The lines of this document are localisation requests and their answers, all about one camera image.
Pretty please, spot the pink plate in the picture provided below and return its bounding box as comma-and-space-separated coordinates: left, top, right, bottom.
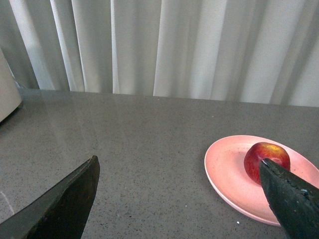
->
204, 135, 319, 227

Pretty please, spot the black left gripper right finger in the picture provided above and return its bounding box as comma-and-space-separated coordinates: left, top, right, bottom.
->
259, 158, 319, 239

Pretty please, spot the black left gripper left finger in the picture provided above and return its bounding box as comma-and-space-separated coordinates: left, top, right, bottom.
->
0, 155, 100, 239

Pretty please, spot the white pleated curtain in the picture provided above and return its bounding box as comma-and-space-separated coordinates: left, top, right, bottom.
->
0, 0, 319, 107

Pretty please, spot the white rounded appliance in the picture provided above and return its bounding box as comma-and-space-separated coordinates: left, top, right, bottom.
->
0, 50, 22, 121

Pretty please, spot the red yellow apple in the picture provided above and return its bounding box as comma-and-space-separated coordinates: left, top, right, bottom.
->
244, 142, 291, 185

